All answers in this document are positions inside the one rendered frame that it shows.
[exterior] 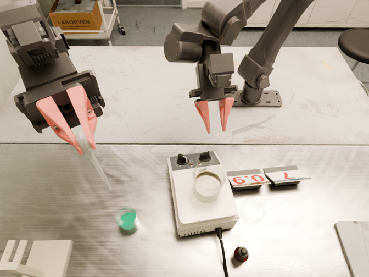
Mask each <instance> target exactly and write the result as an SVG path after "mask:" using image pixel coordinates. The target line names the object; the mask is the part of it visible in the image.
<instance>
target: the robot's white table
mask: <svg viewBox="0 0 369 277"><path fill-rule="evenodd" d="M69 47H70V50H68V52H69V55H70V57H69V58H70V59H71V61H72V63H73V65H74V66H75V68H76V70H77V72H78V73H80V72H82V71H85V70H91V71H92V72H93V73H94V75H95V77H96V79H97V83H98V87H99V90H100V93H101V95H102V97H103V99H104V101H105V107H104V108H103V107H102V106H101V108H102V111H103V115H102V116H100V117H97V125H96V130H95V134H94V139H95V143H96V144H111V145H369V97H368V96H367V94H366V92H365V91H364V90H363V88H362V87H361V85H360V83H359V82H358V80H357V78H356V77H355V75H354V74H353V72H352V71H351V70H350V68H349V66H348V64H347V63H346V61H345V59H344V58H343V56H342V55H341V53H340V52H339V50H338V48H337V47H281V49H280V51H279V53H278V55H277V57H276V60H275V62H274V64H273V66H272V67H273V68H274V70H273V71H272V73H271V74H270V76H269V81H270V82H269V83H270V86H269V87H267V88H265V89H263V90H277V91H278V92H279V94H280V97H281V100H282V103H283V104H282V106H281V107H279V108H272V107H232V108H231V111H230V113H229V116H228V119H227V126H226V131H225V132H223V131H222V126H221V119H220V111H219V103H218V101H210V102H208V106H209V119H210V134H209V133H208V132H207V130H206V127H205V124H204V122H203V119H202V118H201V116H200V114H199V113H198V111H197V109H196V107H195V105H194V101H195V100H196V99H200V97H193V98H189V92H190V90H192V89H197V88H198V87H197V77H196V72H195V68H196V66H197V63H194V64H189V63H172V62H168V61H167V60H166V58H165V55H164V47H148V46H69ZM252 48H253V47H221V53H233V61H234V74H232V79H231V85H238V90H242V89H243V85H244V79H243V78H242V77H241V76H240V75H238V73H237V70H238V67H239V65H240V63H241V61H242V59H243V57H244V56H245V54H248V53H249V51H250V50H251V49H252ZM25 91H26V89H25V86H24V83H23V81H22V78H20V80H19V82H18V83H17V85H16V86H15V87H14V89H13V91H12V93H11V94H10V96H9V97H8V99H7V101H6V102H5V104H4V106H3V107H2V109H1V111H0V144H69V143H68V142H66V141H64V140H63V139H61V138H59V137H58V136H57V135H56V134H55V132H54V131H53V130H52V128H51V127H48V128H45V129H43V130H42V133H38V132H37V131H36V130H35V129H34V128H33V126H32V124H31V122H30V121H29V120H28V118H27V117H26V116H25V114H24V113H22V112H21V111H20V110H19V109H18V108H17V106H16V105H15V102H14V96H15V95H17V94H20V93H23V92H25Z"/></svg>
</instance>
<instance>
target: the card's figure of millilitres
mask: <svg viewBox="0 0 369 277"><path fill-rule="evenodd" d="M230 179H231V181H232V182H233V184H234V185H236V184H247V183H254V182H264V181H268V180H267V179H266V178H264V177H263V176H262V175H261V174H259V175H248V176H237V177H231V178H230Z"/></svg>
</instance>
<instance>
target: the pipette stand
mask: <svg viewBox="0 0 369 277"><path fill-rule="evenodd" d="M15 242H16V241H15V240H8V243H7V245H6V248H5V250H4V253H3V256H2V258H1V262H0V270H5V271H8V272H12V273H17V274H21V275H23V276H22V277H63V276H64V272H65V267H66V263H67V260H68V255H69V251H70V246H71V242H72V241H71V240H44V241H34V242H33V245H32V248H31V251H30V254H29V257H28V260H27V263H26V266H25V265H22V264H20V262H21V259H22V257H23V254H24V251H25V248H26V245H27V242H28V240H20V243H19V245H18V249H17V251H16V254H15V257H14V259H13V262H9V259H10V256H11V253H12V251H13V248H14V245H15Z"/></svg>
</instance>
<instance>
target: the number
mask: <svg viewBox="0 0 369 277"><path fill-rule="evenodd" d="M268 175H269V176H270V177H271V178H272V179H274V181H276V180H287V179H297V178H308V177H307V176H306V175H304V174H303V173H301V172H300V171H288V172H281V173H271V174H268Z"/></svg>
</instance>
